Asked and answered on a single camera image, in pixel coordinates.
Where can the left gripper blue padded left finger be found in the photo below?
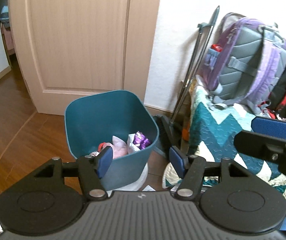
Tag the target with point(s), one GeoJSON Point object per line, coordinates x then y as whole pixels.
{"type": "Point", "coordinates": [88, 169]}

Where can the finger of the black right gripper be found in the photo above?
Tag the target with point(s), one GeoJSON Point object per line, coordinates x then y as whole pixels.
{"type": "Point", "coordinates": [271, 127]}

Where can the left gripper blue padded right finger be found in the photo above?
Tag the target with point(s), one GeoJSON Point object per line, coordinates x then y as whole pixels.
{"type": "Point", "coordinates": [192, 169]}

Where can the teal plastic trash bin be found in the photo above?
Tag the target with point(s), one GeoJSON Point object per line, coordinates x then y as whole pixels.
{"type": "Point", "coordinates": [92, 120]}

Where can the red plastic bag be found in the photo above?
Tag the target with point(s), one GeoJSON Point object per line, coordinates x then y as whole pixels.
{"type": "Point", "coordinates": [103, 145]}

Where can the teal white quilt blanket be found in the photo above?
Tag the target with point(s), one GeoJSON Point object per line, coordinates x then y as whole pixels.
{"type": "Point", "coordinates": [212, 131]}

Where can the purple snack wrapper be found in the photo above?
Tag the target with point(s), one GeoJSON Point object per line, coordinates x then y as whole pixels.
{"type": "Point", "coordinates": [140, 140]}

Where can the purple grey backpack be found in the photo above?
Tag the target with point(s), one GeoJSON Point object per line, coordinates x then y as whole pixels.
{"type": "Point", "coordinates": [245, 64]}

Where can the wooden door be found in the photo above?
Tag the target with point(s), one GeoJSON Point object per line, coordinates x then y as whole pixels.
{"type": "Point", "coordinates": [67, 49]}

